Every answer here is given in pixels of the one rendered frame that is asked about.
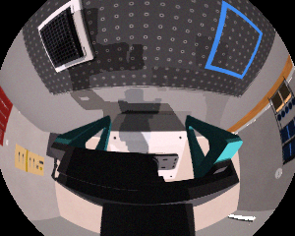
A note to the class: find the blue tape outline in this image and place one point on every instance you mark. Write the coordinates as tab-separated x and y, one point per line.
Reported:
217	38

